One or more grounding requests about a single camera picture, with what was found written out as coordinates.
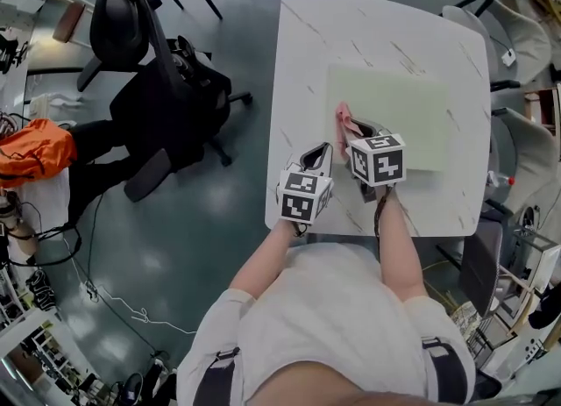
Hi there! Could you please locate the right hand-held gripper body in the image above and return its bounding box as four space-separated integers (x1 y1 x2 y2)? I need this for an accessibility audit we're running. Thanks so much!
344 132 407 203

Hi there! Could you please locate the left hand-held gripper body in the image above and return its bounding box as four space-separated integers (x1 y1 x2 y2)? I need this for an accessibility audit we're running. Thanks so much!
276 159 335 225

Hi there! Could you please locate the pale green mat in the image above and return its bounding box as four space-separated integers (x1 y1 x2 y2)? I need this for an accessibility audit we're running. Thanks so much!
327 63 449 173

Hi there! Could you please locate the pink cloth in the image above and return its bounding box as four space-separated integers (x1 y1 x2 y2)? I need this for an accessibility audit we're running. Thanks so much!
335 101 365 156

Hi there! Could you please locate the person's right forearm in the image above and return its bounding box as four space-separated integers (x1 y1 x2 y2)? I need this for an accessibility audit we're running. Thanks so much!
374 187 429 300

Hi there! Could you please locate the person's left forearm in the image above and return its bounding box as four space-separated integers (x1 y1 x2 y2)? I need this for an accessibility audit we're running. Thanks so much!
230 219 299 296

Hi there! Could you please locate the person's white shirt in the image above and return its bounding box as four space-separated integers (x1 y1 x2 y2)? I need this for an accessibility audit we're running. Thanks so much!
174 244 477 406

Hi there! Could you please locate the clear plastic water bottle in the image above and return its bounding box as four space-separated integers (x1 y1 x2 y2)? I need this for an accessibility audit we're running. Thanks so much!
486 171 516 189

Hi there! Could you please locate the black office chair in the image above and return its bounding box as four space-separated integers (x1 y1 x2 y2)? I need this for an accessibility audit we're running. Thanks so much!
77 0 253 203

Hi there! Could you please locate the beige shell chair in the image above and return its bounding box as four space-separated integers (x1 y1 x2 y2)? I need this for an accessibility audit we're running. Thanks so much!
442 0 552 89
490 108 561 217

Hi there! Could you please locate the orange jacket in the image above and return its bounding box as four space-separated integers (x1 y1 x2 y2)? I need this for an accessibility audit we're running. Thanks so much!
0 118 79 189

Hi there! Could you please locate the wooden stool brown cushion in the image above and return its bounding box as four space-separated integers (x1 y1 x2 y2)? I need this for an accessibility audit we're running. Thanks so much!
51 0 96 48

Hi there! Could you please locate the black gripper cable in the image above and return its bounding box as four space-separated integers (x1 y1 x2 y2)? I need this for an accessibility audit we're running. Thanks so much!
372 184 394 239

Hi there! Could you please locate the black shoulder strap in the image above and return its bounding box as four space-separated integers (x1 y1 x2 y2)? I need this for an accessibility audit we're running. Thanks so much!
420 337 470 406
203 346 241 406

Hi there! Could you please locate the white floor cable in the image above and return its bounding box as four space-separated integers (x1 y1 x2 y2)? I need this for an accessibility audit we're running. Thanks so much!
74 259 198 335

